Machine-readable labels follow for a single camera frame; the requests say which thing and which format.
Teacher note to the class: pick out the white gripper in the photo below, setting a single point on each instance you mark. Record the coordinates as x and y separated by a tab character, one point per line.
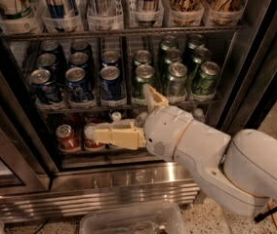
165	131

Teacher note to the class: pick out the blue pepsi can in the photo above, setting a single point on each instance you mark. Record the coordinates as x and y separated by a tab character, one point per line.
77	83
45	86
53	47
50	62
111	87
110	58
79	59
81	46

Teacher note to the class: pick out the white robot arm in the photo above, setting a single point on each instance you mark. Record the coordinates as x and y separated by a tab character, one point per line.
238	172

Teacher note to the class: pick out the green can front left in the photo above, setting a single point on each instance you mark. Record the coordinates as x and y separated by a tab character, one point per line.
144	74

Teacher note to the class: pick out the green can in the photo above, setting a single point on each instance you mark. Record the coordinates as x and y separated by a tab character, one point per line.
142	57
206	78
174	79
167	42
192	42
199	56
144	74
172	56

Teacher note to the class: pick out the red soda can right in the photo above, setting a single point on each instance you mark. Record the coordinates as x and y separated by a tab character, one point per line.
89	144

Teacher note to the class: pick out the red soda can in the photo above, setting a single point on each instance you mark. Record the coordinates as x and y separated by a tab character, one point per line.
89	144
68	141

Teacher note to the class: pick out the green can front middle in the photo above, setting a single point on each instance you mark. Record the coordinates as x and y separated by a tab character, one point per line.
174	79

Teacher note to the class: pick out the red soda can left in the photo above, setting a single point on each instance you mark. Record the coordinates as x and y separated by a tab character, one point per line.
68	141

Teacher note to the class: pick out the green can front right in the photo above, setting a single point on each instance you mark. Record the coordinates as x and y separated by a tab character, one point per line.
206	78

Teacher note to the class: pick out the green can back middle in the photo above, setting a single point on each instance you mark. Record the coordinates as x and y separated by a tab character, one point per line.
167	42

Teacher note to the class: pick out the green can back right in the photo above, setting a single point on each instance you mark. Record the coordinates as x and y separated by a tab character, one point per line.
192	42

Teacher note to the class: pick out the steel fridge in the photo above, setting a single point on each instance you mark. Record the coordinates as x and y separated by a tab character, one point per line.
84	182

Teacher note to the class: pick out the fridge glass door left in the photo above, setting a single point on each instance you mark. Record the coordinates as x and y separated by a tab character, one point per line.
20	172

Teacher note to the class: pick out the fridge sliding door right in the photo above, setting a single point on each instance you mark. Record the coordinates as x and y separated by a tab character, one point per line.
247	86

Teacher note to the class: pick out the clear water bottle left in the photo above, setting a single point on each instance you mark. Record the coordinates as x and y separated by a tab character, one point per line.
140	119

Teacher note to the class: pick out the clear water bottle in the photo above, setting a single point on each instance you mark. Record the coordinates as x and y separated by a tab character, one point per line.
140	119
199	115

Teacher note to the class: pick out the clear water bottle right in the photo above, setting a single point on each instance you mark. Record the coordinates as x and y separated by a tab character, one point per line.
199	115

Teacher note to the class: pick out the clear plastic bin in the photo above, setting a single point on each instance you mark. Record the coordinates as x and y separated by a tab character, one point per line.
143	218

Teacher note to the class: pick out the black stand leg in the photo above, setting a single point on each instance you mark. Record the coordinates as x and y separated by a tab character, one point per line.
260	217

